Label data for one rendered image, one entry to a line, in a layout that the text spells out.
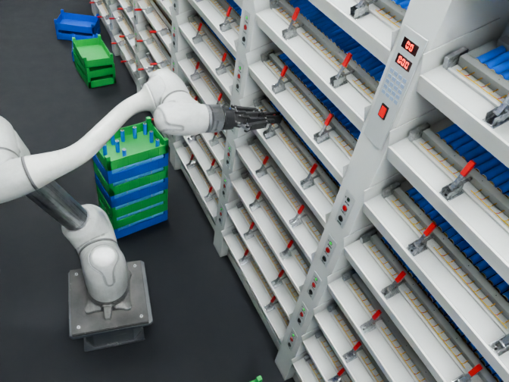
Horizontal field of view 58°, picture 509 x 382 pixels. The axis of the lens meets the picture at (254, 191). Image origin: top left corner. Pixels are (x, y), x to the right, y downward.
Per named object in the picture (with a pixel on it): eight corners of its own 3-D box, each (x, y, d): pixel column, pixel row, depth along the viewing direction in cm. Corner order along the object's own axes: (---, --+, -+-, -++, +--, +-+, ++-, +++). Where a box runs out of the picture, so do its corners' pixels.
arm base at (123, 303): (83, 324, 180) (82, 317, 176) (86, 274, 194) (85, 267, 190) (132, 319, 184) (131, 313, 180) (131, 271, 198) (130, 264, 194)
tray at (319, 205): (326, 231, 143) (325, 214, 135) (243, 118, 179) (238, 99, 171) (381, 202, 146) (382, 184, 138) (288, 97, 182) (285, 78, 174)
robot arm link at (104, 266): (92, 308, 179) (85, 280, 162) (81, 270, 188) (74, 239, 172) (133, 295, 185) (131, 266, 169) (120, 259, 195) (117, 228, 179)
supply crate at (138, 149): (107, 171, 205) (105, 158, 199) (90, 145, 215) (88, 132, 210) (168, 152, 219) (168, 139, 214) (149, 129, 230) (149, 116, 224)
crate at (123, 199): (111, 208, 221) (110, 196, 216) (95, 182, 232) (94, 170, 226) (167, 189, 236) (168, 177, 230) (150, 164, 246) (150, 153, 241)
